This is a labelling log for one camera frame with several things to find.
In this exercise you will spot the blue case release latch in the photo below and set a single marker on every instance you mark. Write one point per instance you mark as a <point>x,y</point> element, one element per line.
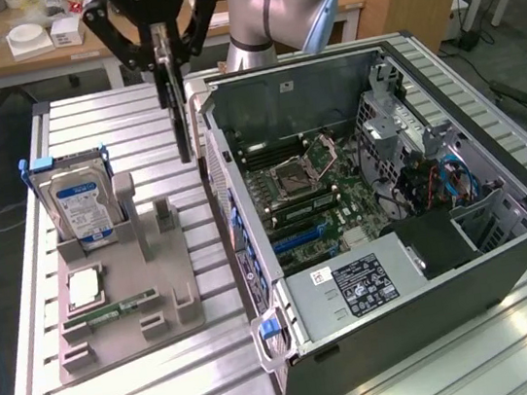
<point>268,330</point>

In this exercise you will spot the green RAM stick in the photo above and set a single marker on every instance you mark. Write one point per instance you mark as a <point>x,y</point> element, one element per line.
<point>112,309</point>

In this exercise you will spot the green motherboard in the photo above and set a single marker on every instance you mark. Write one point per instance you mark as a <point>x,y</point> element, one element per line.
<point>338,206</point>

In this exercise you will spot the grey parts rack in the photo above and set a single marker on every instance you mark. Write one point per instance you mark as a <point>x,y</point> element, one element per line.
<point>130,334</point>

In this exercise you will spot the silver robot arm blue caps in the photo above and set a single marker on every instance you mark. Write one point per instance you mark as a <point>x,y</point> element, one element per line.
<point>266,5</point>

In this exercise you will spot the black power adapter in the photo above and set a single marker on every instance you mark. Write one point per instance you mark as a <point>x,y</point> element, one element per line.
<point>469,41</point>

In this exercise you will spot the empty black RAM slots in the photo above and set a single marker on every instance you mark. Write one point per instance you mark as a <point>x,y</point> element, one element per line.
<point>272,152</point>

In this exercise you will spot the hard disk in blue carrier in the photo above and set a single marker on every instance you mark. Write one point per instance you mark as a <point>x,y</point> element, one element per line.
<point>81,208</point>

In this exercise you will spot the grey power supply unit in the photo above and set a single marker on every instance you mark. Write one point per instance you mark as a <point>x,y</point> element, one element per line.
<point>318,307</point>

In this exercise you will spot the metal socket cover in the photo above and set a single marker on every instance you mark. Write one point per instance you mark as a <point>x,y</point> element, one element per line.
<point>324,157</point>

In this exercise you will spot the wooden desk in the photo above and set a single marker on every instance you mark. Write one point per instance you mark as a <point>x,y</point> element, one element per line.
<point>29,66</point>

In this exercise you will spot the white box with label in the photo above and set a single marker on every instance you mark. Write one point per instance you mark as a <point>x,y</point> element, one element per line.
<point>67,31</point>

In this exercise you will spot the silver chipset heatsink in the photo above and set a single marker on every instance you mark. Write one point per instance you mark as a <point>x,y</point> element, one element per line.
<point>358,238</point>

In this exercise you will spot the white paper stack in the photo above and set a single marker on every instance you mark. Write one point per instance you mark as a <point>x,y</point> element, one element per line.
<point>221,19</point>

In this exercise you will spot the open black PC case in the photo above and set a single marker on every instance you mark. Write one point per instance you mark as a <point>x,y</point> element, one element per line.
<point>410,334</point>

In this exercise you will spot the small red object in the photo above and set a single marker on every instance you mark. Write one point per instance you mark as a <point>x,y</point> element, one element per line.
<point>75,7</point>

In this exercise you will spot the silver CPU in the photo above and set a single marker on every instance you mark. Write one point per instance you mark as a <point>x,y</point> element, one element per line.
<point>84,287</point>

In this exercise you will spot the blue expansion slot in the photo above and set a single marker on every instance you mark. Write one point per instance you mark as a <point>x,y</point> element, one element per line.
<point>299,241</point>

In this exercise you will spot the perforated metal disk bay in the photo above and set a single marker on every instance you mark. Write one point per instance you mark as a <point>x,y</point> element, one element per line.
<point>492,219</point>

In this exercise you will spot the metal disk bay cage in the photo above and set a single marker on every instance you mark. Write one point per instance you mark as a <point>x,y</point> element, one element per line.
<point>385,136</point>

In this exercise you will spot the white box with round insert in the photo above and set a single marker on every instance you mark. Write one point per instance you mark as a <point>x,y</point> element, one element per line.
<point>29,41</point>

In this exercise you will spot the graphics card with metal bracket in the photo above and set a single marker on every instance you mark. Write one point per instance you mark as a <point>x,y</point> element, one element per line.
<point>181,130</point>

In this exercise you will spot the installed RAM stick with label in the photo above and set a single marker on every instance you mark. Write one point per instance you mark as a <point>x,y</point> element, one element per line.
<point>304,206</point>

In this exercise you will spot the CPU socket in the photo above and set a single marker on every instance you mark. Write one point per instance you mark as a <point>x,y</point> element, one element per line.
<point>294,179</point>

